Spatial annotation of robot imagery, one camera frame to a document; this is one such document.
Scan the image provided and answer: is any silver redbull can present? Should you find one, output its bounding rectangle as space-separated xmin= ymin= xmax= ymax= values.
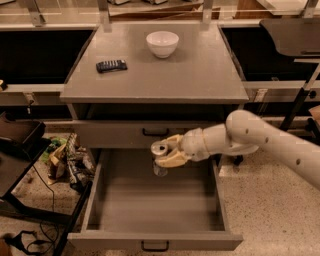
xmin=151 ymin=141 xmax=168 ymax=177

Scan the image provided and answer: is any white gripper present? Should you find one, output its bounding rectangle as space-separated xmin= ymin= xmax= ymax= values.
xmin=155 ymin=128 xmax=210 ymax=168

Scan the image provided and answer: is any pile of snack bags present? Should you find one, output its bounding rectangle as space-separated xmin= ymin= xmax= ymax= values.
xmin=42 ymin=133 xmax=95 ymax=193

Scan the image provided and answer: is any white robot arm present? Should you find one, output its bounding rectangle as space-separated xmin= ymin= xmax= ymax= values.
xmin=151 ymin=110 xmax=320 ymax=189

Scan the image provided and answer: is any black cable on floor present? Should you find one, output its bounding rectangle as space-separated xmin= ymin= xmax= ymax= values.
xmin=3 ymin=151 xmax=61 ymax=256

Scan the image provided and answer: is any grey drawer cabinet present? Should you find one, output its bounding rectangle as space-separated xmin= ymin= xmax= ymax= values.
xmin=59 ymin=22 xmax=250 ymax=168

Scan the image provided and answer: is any closed grey top drawer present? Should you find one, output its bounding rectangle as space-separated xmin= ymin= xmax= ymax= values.
xmin=73 ymin=120 xmax=216 ymax=149

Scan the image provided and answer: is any open grey middle drawer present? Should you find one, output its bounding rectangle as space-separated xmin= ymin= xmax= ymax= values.
xmin=68 ymin=149 xmax=243 ymax=252

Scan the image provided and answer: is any dark snack bar packet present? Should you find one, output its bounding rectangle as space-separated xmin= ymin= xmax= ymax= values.
xmin=96 ymin=60 xmax=127 ymax=73

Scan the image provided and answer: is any white ceramic bowl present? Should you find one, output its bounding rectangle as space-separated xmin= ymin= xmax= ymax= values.
xmin=146 ymin=31 xmax=179 ymax=58

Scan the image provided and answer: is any black table on left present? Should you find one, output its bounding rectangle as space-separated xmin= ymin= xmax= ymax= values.
xmin=0 ymin=112 xmax=92 ymax=256

